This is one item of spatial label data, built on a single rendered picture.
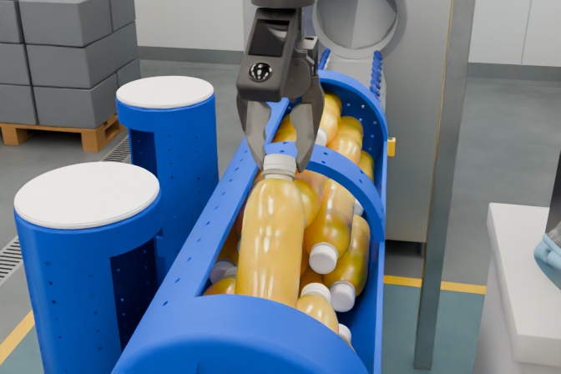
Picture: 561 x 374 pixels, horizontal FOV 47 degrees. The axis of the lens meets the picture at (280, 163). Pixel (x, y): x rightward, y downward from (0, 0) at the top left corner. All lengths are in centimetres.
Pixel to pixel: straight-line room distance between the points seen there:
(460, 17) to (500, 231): 102
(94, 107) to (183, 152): 237
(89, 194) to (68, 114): 294
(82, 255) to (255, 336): 69
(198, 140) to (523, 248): 113
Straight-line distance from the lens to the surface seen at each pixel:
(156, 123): 181
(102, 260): 126
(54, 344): 142
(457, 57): 193
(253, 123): 76
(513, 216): 102
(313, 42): 77
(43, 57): 421
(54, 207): 130
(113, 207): 127
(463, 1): 190
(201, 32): 595
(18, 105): 441
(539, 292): 86
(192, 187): 190
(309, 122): 75
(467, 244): 323
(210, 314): 64
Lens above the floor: 162
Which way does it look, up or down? 24 degrees down
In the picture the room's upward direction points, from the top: straight up
